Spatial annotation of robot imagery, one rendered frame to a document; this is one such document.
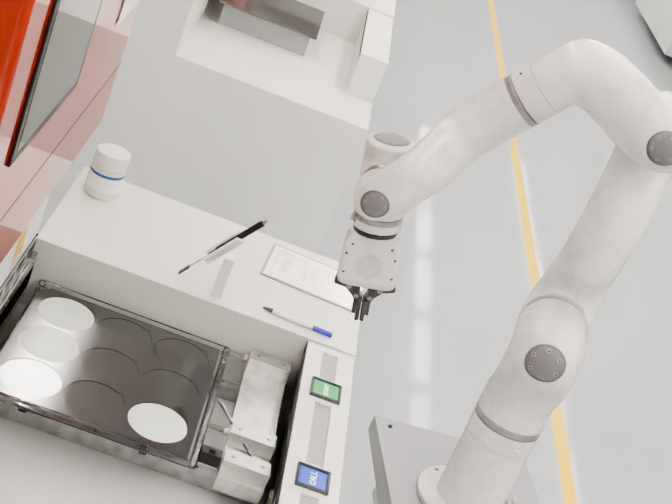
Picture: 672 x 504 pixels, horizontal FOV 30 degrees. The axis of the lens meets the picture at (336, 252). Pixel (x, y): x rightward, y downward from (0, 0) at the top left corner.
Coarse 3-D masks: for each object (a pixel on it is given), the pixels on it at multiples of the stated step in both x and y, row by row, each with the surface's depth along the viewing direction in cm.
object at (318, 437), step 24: (312, 360) 227; (336, 360) 231; (312, 408) 214; (336, 408) 217; (312, 432) 208; (336, 432) 210; (288, 456) 199; (312, 456) 203; (336, 456) 204; (288, 480) 194; (336, 480) 199
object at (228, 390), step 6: (222, 378) 232; (210, 384) 230; (222, 384) 230; (228, 384) 231; (234, 384) 232; (210, 390) 231; (222, 390) 231; (228, 390) 231; (234, 390) 231; (222, 396) 231; (228, 396) 231; (234, 396) 231; (234, 402) 232
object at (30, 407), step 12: (0, 396) 196; (12, 396) 196; (24, 408) 196; (36, 408) 196; (60, 420) 196; (72, 420) 197; (96, 432) 197; (108, 432) 197; (132, 444) 198; (144, 444) 198; (156, 456) 198; (168, 456) 198; (180, 456) 199
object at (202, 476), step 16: (0, 416) 204; (16, 416) 204; (32, 416) 204; (48, 432) 205; (64, 432) 204; (80, 432) 204; (96, 448) 205; (112, 448) 205; (128, 448) 205; (144, 464) 206; (160, 464) 206; (176, 464) 206; (192, 480) 207; (208, 480) 207
